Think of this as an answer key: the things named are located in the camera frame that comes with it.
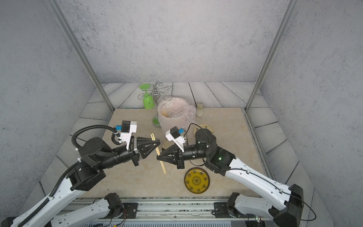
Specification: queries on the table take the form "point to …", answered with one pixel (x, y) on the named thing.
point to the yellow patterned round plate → (196, 180)
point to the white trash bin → (182, 122)
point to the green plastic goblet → (148, 100)
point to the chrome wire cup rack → (155, 103)
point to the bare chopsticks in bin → (164, 113)
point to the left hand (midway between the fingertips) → (158, 145)
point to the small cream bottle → (199, 112)
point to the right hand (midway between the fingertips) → (160, 159)
